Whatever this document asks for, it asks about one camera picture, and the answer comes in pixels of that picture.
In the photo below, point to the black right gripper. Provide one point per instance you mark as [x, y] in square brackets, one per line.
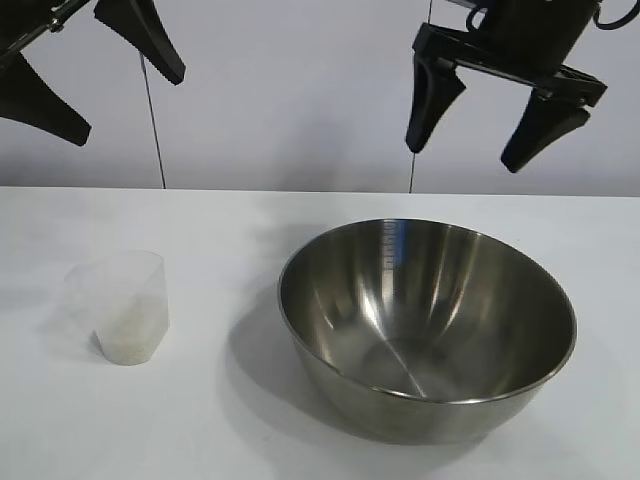
[530, 35]

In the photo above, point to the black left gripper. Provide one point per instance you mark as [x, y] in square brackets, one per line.
[50, 24]

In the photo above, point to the clear plastic measuring cup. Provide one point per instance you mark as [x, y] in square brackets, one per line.
[130, 300]

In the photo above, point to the stainless steel mixing bowl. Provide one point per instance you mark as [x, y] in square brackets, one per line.
[450, 410]

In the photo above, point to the white rice grains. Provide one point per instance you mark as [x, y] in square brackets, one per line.
[132, 335]

